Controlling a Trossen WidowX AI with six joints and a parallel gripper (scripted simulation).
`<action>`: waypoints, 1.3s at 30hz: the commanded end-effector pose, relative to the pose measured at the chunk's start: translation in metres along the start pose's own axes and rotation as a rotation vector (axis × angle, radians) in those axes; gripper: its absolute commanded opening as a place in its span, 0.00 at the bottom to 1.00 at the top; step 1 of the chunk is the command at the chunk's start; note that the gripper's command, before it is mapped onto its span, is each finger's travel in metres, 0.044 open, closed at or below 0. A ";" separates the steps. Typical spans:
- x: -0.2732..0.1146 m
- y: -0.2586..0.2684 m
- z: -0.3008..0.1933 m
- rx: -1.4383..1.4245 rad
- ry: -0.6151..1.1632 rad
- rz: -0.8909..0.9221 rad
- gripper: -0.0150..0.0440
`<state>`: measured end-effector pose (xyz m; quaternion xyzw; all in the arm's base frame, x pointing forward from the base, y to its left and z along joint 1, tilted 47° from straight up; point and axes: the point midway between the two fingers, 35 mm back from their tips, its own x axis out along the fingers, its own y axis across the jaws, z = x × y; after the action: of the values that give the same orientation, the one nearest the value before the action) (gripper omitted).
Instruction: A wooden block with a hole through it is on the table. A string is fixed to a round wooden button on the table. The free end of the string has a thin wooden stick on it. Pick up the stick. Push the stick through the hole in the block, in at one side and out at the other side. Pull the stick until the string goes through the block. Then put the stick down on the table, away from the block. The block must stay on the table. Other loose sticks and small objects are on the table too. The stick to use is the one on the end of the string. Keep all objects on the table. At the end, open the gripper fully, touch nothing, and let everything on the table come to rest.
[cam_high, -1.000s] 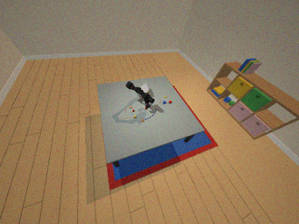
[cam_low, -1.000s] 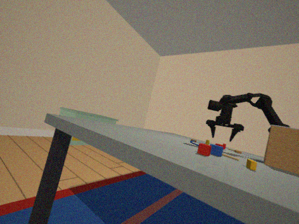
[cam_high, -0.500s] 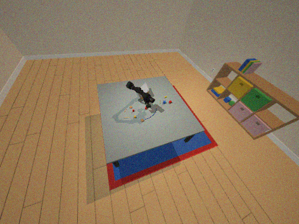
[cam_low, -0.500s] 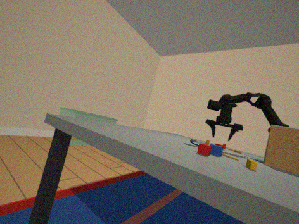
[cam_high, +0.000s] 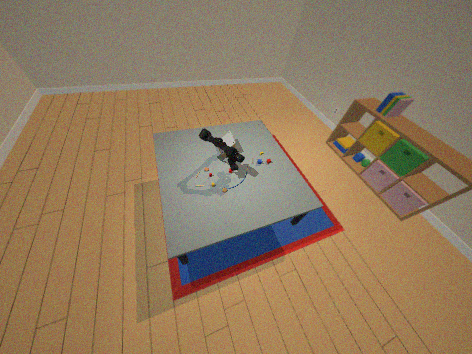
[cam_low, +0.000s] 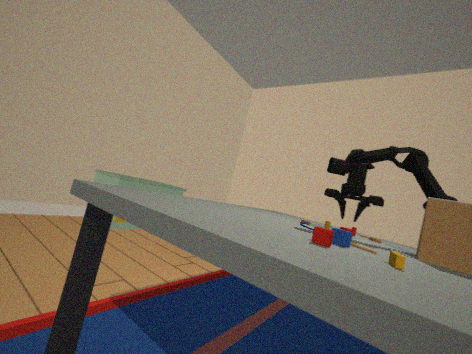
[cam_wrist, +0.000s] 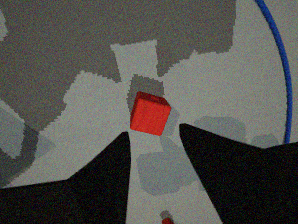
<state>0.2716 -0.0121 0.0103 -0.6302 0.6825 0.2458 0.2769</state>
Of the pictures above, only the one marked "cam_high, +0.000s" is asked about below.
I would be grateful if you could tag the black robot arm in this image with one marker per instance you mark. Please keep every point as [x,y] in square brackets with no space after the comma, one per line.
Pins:
[218,142]

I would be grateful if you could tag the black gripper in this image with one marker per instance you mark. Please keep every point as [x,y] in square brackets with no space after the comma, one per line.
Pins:
[232,163]

